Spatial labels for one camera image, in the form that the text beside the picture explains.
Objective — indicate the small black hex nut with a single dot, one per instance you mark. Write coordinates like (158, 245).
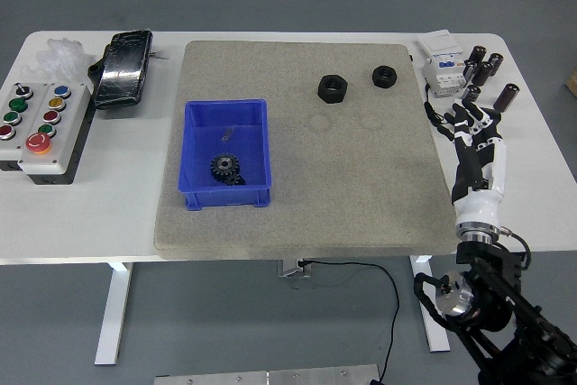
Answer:
(378, 80)

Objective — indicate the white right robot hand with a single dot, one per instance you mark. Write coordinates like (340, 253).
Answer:
(480, 204)

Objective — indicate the white right table leg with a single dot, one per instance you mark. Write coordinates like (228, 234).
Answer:
(435, 335)

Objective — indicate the black metal gear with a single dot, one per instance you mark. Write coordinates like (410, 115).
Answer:
(221, 171)

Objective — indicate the grey table centre bracket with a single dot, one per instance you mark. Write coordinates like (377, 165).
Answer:
(293, 268)

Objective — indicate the white left table leg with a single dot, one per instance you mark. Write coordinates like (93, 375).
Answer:
(112, 313)

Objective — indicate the brown cardboard box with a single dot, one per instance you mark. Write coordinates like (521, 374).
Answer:
(572, 80)

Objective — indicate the dark cylindrical capacitor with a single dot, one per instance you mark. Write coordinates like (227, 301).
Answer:
(482, 74)
(469, 70)
(506, 96)
(471, 93)
(478, 56)
(495, 64)

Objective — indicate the white emergency-stop button box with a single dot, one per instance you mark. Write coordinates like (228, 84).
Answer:
(72, 110)

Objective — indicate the white table leg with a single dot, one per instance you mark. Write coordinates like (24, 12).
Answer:
(112, 313)
(435, 335)

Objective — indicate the crumpled clear plastic bag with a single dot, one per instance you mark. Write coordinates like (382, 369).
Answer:
(61, 58)

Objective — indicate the white circuit breaker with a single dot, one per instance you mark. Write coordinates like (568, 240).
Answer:
(444, 65)

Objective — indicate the black wrapped pedal device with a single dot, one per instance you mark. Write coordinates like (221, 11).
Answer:
(121, 69)

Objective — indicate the small metal screw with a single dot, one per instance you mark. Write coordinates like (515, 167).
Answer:
(228, 132)

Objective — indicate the silver metal plate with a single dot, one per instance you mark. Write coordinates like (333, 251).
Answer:
(266, 378)

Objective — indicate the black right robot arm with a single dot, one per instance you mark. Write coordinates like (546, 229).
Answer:
(496, 308)

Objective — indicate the large black hex nut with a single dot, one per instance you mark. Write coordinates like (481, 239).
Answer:
(324, 94)

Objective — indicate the blue plastic bin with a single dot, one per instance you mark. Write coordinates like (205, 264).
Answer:
(198, 155)

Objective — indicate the grey-brown mat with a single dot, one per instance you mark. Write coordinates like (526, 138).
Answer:
(338, 177)

